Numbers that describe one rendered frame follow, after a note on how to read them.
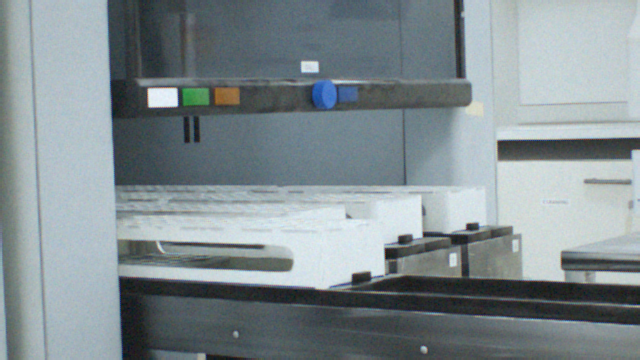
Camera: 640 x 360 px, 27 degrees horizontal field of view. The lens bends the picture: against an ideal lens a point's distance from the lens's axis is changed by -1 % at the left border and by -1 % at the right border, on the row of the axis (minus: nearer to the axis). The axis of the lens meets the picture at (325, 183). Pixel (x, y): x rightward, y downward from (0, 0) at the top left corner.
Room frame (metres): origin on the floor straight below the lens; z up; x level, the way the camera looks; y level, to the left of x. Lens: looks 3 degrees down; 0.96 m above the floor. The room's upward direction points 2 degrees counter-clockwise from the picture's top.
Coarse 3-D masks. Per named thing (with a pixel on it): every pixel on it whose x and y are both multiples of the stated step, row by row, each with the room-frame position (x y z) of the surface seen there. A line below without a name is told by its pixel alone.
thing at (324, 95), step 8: (320, 80) 1.41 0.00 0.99; (328, 80) 1.41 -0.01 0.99; (320, 88) 1.40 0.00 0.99; (328, 88) 1.41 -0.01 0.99; (312, 96) 1.40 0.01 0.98; (320, 96) 1.40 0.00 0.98; (328, 96) 1.40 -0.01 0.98; (336, 96) 1.42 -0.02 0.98; (320, 104) 1.40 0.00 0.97; (328, 104) 1.40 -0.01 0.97
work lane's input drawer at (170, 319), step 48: (144, 288) 1.21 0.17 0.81; (192, 288) 1.18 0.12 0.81; (240, 288) 1.15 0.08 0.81; (288, 288) 1.12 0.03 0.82; (336, 288) 1.11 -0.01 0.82; (384, 288) 1.15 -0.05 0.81; (432, 288) 1.17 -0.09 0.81; (480, 288) 1.14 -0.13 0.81; (528, 288) 1.11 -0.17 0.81; (576, 288) 1.09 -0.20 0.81; (624, 288) 1.07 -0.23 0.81; (144, 336) 1.20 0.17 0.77; (192, 336) 1.17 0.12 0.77; (240, 336) 1.14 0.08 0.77; (288, 336) 1.11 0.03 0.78; (336, 336) 1.08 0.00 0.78; (384, 336) 1.06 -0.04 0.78; (432, 336) 1.03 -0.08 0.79; (480, 336) 1.01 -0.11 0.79; (528, 336) 0.98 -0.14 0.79; (576, 336) 0.96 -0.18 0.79; (624, 336) 0.94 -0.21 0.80
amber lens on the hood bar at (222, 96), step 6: (216, 90) 1.27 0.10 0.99; (222, 90) 1.28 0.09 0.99; (228, 90) 1.29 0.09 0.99; (234, 90) 1.29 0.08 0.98; (216, 96) 1.27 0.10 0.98; (222, 96) 1.28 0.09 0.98; (228, 96) 1.29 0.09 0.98; (234, 96) 1.29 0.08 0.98; (216, 102) 1.27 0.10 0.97; (222, 102) 1.28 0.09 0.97; (228, 102) 1.28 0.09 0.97; (234, 102) 1.29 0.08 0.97
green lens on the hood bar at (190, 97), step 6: (186, 90) 1.24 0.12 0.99; (192, 90) 1.24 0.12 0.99; (198, 90) 1.25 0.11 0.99; (204, 90) 1.26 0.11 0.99; (186, 96) 1.24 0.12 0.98; (192, 96) 1.24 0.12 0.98; (198, 96) 1.25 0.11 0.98; (204, 96) 1.26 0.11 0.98; (186, 102) 1.24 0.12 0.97; (192, 102) 1.24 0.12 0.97; (198, 102) 1.25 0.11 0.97; (204, 102) 1.26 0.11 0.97
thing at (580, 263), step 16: (608, 240) 1.38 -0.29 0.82; (624, 240) 1.38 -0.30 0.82; (560, 256) 1.31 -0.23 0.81; (576, 256) 1.30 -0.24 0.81; (592, 256) 1.29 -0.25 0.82; (608, 256) 1.28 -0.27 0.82; (624, 256) 1.27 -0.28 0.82; (576, 272) 1.30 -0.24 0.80; (592, 272) 1.31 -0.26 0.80; (624, 272) 1.27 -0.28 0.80
